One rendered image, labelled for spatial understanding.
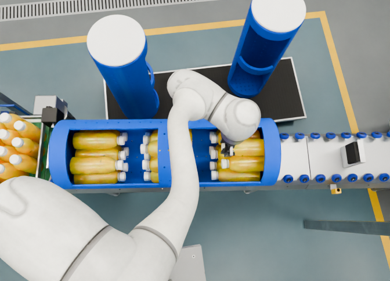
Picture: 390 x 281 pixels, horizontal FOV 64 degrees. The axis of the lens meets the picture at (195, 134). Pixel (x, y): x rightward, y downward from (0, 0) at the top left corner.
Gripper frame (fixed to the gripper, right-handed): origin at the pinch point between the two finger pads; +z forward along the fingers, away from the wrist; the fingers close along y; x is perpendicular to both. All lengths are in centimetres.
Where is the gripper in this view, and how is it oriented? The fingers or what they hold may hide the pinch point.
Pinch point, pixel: (225, 146)
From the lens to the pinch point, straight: 123.7
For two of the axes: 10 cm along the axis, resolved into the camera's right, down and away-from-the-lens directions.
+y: -0.2, -9.7, 2.5
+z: -0.4, 2.5, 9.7
